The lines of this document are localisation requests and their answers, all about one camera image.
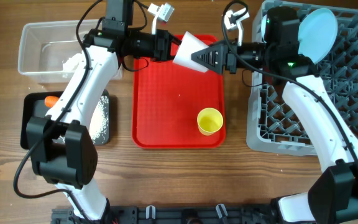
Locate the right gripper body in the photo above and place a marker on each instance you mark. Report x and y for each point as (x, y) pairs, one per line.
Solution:
(231, 63)

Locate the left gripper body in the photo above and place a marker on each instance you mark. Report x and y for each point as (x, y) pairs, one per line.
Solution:
(160, 45)

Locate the pink plastic cup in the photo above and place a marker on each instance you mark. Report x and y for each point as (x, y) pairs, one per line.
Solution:
(189, 44)

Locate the light blue bowl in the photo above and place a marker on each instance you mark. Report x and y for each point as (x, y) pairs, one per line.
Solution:
(263, 27)

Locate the yellow plastic cup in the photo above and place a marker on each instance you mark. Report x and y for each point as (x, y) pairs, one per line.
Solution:
(209, 121)

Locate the light blue plate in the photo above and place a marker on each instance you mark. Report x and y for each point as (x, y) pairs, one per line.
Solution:
(317, 34)

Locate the white tissue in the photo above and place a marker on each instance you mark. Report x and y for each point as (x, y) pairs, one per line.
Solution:
(71, 64)

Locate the orange carrot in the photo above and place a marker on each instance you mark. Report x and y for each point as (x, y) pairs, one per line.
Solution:
(50, 101)

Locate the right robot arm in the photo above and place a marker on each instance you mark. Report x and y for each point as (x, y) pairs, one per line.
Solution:
(289, 53)

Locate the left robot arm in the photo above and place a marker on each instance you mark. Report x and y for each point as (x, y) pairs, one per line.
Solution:
(60, 146)

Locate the clear plastic waste bin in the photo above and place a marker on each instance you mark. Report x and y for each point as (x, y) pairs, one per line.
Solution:
(43, 49)

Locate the grey dishwasher rack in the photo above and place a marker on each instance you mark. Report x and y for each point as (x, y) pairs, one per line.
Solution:
(273, 127)

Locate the black food waste tray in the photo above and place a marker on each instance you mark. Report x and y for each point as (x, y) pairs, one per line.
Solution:
(34, 106)

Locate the pile of rice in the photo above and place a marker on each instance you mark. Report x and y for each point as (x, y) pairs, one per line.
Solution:
(99, 125)

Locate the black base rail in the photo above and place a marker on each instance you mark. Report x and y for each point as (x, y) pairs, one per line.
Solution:
(247, 214)

